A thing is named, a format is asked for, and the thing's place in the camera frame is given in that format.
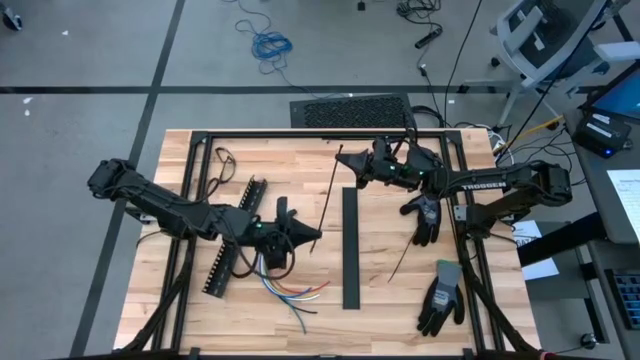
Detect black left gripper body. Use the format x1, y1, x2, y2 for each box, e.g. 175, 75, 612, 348
234, 215, 281, 249

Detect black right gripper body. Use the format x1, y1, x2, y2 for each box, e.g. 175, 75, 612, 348
372, 159, 426, 189

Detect blue wire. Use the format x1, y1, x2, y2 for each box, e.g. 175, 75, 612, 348
258, 252, 314, 301

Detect black slotted cable duct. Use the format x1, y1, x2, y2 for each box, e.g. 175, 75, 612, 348
201, 174, 269, 300

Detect yellow wire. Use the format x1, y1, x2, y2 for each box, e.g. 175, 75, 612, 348
259, 252, 317, 297

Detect thin black rod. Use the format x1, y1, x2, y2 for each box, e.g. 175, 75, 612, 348
309, 144, 345, 255

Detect red wire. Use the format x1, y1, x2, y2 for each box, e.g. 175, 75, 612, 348
259, 252, 331, 296

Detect white wire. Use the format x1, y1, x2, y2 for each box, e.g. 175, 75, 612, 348
258, 252, 321, 302

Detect black duct cover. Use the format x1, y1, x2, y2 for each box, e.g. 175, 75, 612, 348
341, 187, 362, 311

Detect green wire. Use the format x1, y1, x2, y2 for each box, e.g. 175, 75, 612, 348
258, 252, 307, 335

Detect black perforated computer case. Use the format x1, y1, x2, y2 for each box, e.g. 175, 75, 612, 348
289, 93, 417, 130

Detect black grey work glove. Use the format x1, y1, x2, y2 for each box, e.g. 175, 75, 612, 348
399, 193, 444, 248
416, 259, 466, 338

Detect long black zip tie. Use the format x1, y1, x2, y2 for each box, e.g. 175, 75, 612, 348
387, 233, 417, 284

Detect white power strip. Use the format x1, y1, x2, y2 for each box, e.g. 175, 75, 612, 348
487, 127, 507, 157

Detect black power strip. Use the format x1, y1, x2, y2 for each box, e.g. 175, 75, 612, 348
413, 26, 444, 50

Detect black desk base bar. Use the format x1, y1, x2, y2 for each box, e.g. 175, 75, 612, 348
516, 211, 608, 268

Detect grey side desk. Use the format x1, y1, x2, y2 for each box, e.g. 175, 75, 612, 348
563, 107, 640, 360

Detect grey office chair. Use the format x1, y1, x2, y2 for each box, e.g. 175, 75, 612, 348
457, 0, 640, 129

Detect black box device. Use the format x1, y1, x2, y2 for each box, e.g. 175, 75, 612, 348
572, 111, 633, 160

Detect white printed paper sheet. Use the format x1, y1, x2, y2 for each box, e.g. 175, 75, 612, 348
606, 168, 640, 232

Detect laptop with blue screen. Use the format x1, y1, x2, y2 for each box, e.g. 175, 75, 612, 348
581, 64, 640, 125

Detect black keyboard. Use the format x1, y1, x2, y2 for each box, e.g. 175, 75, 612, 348
603, 268, 640, 332

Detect black white floor object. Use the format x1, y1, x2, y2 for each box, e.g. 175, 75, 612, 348
0, 4, 24, 33

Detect black aluminium table frame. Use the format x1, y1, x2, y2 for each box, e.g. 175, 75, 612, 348
113, 128, 544, 360

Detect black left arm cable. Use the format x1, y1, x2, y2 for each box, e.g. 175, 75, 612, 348
204, 146, 297, 282

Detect thin black hanging cable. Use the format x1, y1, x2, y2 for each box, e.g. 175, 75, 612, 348
443, 0, 485, 124

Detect blue coiled floor cable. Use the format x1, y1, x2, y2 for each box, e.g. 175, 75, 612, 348
222, 0, 354, 100

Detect yellow floor cable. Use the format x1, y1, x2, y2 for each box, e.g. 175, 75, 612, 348
507, 114, 565, 149

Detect black floor cable bunch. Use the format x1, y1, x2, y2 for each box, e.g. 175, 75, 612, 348
396, 0, 444, 27

